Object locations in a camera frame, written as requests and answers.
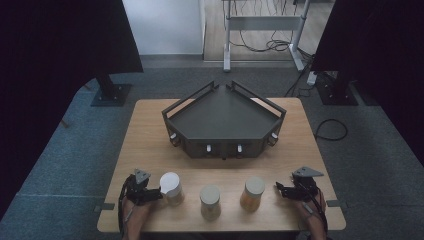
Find grey-lidded jar orange contents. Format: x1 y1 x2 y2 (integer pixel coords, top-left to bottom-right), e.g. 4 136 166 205
239 176 266 213

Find black stand base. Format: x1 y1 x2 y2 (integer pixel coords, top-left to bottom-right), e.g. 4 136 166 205
316 70 359 107
90 73 133 108

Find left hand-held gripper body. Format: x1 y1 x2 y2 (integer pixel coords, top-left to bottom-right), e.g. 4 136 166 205
124 168 152 206

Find person's right hand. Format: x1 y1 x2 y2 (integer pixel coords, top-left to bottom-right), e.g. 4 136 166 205
294 191 327 222

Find grey-lidded jar pale contents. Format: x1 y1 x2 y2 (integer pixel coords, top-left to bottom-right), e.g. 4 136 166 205
199 184 222 222

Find white-lidded glass jar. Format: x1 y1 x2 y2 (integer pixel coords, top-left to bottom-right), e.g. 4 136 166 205
159 171 185 207

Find white desk frame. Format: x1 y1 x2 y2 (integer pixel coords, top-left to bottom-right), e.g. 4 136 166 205
222 0 311 73

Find hand-held gripper cable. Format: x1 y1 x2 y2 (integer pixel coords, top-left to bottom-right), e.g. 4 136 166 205
117 174 135 234
299 186 329 234

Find person's left hand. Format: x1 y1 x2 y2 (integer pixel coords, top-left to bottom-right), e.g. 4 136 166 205
123 199 158 224

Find left hand-held gripper cable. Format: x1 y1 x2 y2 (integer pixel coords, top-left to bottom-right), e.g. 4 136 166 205
117 174 135 234

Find black curtain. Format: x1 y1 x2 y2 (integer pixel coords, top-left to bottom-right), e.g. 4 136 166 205
0 0 144 221
311 0 424 168

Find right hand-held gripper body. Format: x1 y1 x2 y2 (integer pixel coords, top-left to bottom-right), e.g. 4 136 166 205
289 166 324 203

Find black cables under desk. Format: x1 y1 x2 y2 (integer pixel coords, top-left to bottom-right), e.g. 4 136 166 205
229 0 314 54

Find looped black floor cable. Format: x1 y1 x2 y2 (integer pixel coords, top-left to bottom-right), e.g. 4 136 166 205
314 118 349 142

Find right hand-held gripper cable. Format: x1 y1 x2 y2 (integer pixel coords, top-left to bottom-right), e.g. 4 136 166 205
299 186 329 234

